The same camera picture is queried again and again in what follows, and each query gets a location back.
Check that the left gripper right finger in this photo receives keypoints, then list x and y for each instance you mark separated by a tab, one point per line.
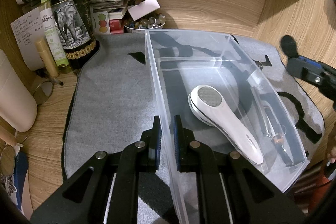
229	188

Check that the beige pink mug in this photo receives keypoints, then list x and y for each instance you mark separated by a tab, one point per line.
18	107

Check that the grey black patterned mat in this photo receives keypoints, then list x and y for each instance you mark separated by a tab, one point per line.
114	103

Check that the eyeglasses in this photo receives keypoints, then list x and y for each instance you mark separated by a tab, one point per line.
44	90

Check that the bowl of beads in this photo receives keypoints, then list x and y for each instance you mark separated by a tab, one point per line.
151	21

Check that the yellow lip balm stick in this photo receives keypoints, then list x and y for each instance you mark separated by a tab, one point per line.
47	57

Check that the person's hand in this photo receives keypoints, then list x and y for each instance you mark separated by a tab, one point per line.
331	153

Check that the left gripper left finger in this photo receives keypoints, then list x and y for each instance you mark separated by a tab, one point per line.
105	188

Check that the clear plastic storage bin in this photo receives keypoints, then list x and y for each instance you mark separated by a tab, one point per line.
232	147

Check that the white handheld massager device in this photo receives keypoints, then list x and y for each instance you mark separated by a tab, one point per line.
209	106

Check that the stack of books and papers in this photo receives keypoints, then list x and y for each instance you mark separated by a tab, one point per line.
108	15

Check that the green white spray tube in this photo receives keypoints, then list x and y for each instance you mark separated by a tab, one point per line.
51	34

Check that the handwritten white note sheet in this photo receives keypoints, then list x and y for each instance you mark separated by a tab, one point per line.
27	30

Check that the dark wine bottle elephant label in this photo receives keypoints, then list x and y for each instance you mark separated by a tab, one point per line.
74	25

